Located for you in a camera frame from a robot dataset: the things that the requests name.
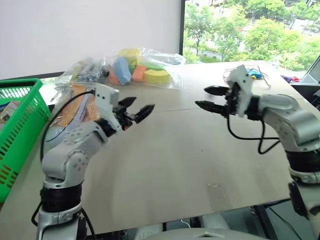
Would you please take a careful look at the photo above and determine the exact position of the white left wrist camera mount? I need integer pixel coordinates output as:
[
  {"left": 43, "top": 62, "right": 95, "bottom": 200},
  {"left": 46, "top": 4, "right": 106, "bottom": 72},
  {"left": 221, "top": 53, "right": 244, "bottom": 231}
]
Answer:
[{"left": 94, "top": 83, "right": 124, "bottom": 132}]

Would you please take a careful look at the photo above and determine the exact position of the orange foam sponge block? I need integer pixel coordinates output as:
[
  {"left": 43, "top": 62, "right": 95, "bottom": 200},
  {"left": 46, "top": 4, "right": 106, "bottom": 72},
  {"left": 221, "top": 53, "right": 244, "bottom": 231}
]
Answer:
[{"left": 131, "top": 65, "right": 148, "bottom": 83}]

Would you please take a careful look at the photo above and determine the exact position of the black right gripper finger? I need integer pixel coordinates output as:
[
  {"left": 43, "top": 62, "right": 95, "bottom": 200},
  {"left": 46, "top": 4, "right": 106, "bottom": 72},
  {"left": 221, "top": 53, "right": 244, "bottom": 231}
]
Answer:
[
  {"left": 194, "top": 100, "right": 228, "bottom": 117},
  {"left": 203, "top": 85, "right": 230, "bottom": 97}
]

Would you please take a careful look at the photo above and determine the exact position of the green plastic basket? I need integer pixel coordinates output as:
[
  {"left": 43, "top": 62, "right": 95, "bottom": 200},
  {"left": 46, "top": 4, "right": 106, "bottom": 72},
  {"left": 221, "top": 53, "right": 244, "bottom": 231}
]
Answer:
[{"left": 0, "top": 78, "right": 52, "bottom": 204}]

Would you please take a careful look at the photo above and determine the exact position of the green foam sponge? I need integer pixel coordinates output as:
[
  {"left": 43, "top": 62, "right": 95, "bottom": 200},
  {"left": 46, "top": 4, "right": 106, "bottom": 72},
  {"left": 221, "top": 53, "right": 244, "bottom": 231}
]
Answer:
[{"left": 139, "top": 61, "right": 164, "bottom": 71}]

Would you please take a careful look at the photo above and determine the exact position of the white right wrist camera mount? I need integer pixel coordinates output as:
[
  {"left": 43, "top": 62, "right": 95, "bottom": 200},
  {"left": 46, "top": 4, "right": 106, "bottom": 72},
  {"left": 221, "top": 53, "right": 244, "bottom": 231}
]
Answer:
[{"left": 228, "top": 64, "right": 254, "bottom": 119}]

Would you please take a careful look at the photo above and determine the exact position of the small orange foam sponge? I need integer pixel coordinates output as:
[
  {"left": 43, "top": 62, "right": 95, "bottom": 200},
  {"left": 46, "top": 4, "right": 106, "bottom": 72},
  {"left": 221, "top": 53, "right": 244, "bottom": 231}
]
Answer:
[{"left": 108, "top": 71, "right": 120, "bottom": 85}]

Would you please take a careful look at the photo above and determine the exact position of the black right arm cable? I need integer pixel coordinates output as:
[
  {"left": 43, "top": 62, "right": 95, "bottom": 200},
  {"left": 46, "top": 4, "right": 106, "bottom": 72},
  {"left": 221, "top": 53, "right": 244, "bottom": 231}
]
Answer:
[{"left": 225, "top": 114, "right": 281, "bottom": 155}]

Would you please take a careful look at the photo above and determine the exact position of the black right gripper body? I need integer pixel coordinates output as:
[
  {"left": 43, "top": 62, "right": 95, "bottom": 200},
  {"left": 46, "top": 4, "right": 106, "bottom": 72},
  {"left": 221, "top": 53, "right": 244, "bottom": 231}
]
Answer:
[{"left": 223, "top": 83, "right": 242, "bottom": 119}]

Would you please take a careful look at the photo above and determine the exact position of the printed cardboard box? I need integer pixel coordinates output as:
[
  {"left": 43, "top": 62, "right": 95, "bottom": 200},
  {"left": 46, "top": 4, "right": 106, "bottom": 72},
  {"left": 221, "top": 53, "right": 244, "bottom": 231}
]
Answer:
[{"left": 0, "top": 99, "right": 24, "bottom": 126}]

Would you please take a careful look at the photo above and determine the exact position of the blue gadget with wires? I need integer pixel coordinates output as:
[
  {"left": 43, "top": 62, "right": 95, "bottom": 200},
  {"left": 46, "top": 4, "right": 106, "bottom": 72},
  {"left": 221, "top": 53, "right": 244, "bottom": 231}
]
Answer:
[{"left": 223, "top": 64, "right": 273, "bottom": 89}]

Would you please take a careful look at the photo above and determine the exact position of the blue foam sponge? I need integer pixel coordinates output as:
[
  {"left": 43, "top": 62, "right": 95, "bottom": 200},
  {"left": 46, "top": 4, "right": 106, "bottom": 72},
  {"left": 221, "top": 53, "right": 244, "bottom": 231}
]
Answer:
[{"left": 113, "top": 56, "right": 133, "bottom": 86}]

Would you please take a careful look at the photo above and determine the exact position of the yellow curved foam sponge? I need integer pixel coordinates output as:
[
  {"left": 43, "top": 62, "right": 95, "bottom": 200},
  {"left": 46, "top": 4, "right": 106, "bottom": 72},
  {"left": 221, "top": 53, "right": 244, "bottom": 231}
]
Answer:
[{"left": 144, "top": 69, "right": 171, "bottom": 85}]

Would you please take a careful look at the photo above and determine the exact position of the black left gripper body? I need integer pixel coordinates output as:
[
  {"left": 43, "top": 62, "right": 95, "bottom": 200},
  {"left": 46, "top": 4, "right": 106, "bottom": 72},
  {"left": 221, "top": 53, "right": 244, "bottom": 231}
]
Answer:
[{"left": 112, "top": 105, "right": 138, "bottom": 131}]

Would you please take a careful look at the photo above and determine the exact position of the clear bag of dark parts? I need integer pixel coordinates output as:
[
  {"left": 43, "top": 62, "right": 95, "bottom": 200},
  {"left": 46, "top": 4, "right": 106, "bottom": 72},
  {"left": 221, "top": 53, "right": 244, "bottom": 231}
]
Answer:
[{"left": 53, "top": 56, "right": 119, "bottom": 87}]

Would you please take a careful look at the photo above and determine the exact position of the dark window frame post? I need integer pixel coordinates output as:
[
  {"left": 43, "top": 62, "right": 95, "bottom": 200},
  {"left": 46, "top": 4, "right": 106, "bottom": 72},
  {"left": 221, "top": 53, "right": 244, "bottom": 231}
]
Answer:
[{"left": 178, "top": 0, "right": 186, "bottom": 56}]

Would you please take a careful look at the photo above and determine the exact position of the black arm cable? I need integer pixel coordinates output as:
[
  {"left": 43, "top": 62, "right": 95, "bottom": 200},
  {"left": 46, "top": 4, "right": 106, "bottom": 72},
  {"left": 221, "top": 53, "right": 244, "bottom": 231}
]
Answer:
[
  {"left": 39, "top": 90, "right": 97, "bottom": 163},
  {"left": 225, "top": 114, "right": 281, "bottom": 155}
]

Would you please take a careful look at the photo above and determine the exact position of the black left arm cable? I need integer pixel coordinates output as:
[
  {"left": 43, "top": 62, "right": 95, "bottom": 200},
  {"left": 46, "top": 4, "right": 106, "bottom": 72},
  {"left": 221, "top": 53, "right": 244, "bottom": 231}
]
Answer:
[{"left": 39, "top": 90, "right": 97, "bottom": 163}]

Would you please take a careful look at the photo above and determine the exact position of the black desk equipment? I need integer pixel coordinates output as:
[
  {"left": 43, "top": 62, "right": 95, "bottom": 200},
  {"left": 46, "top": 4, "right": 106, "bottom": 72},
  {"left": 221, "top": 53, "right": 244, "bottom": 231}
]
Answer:
[{"left": 290, "top": 83, "right": 320, "bottom": 111}]

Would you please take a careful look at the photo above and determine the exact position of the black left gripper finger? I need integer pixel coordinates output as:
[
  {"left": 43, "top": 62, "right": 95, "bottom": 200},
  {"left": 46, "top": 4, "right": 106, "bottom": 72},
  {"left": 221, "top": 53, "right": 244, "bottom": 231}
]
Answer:
[
  {"left": 118, "top": 96, "right": 137, "bottom": 109},
  {"left": 134, "top": 103, "right": 156, "bottom": 124}
]

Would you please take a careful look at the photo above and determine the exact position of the clear bag of orange boards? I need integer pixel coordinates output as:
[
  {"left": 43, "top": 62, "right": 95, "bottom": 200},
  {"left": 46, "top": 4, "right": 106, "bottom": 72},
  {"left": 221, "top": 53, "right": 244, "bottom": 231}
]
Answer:
[{"left": 48, "top": 83, "right": 101, "bottom": 142}]

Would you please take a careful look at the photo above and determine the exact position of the grey monitor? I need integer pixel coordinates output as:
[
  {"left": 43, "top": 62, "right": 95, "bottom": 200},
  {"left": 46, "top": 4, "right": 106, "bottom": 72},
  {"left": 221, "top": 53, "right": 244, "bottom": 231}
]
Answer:
[{"left": 303, "top": 53, "right": 320, "bottom": 85}]

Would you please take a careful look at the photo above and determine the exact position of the pale yellow foam sponge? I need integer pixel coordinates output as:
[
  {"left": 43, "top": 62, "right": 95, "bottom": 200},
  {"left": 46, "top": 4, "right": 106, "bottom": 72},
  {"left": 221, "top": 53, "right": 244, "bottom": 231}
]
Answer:
[{"left": 118, "top": 48, "right": 143, "bottom": 66}]

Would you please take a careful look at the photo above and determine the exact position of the clear bag of foam sponges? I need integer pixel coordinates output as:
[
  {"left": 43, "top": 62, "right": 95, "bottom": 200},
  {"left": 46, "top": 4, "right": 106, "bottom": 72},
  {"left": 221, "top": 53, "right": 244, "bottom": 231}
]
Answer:
[{"left": 108, "top": 46, "right": 187, "bottom": 90}]

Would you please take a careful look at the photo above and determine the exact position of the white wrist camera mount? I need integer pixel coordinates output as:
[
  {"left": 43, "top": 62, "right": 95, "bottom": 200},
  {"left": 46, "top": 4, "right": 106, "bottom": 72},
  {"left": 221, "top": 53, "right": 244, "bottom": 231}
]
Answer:
[
  {"left": 228, "top": 64, "right": 254, "bottom": 119},
  {"left": 94, "top": 83, "right": 124, "bottom": 132}
]

